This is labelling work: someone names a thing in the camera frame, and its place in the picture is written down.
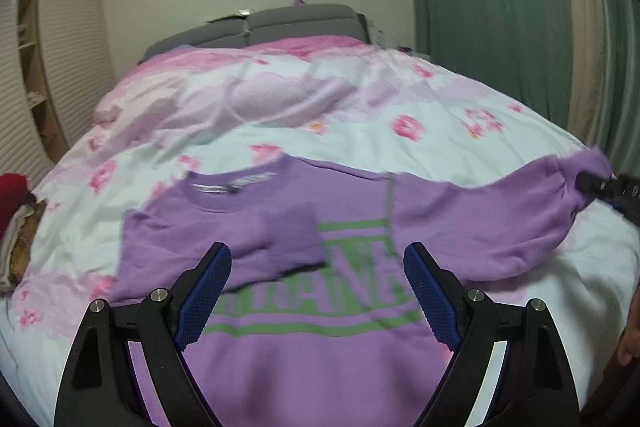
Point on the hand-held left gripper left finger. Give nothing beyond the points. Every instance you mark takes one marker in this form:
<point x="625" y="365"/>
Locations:
<point x="205" y="297"/>

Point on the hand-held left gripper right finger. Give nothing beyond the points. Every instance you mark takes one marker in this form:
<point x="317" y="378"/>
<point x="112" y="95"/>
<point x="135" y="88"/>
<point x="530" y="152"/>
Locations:
<point x="430" y="297"/>

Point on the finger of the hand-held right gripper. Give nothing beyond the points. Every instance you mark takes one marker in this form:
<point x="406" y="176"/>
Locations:
<point x="592" y="184"/>

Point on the purple sweatshirt with green print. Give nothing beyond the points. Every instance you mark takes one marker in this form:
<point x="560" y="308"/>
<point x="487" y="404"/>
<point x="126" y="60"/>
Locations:
<point x="310" y="367"/>

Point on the beige curtain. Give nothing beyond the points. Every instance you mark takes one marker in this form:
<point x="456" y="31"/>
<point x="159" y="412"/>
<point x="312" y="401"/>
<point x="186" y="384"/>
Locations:
<point x="585" y="57"/>

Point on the brown folded garment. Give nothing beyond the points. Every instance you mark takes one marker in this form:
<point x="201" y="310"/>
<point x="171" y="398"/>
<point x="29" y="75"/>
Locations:
<point x="21" y="254"/>

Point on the cream folded garment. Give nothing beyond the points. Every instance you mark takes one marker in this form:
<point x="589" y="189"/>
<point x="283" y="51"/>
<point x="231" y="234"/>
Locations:
<point x="15" y="227"/>

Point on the floral pink and white duvet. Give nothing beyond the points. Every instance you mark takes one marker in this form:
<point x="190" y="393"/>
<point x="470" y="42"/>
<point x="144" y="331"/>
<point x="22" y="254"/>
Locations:
<point x="350" y="107"/>

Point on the grey padded bed headboard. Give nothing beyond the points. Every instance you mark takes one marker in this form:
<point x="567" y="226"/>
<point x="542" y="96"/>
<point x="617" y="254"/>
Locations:
<point x="300" y="22"/>

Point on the white louvered wardrobe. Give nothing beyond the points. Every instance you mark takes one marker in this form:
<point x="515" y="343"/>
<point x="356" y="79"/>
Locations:
<point x="75" y="32"/>

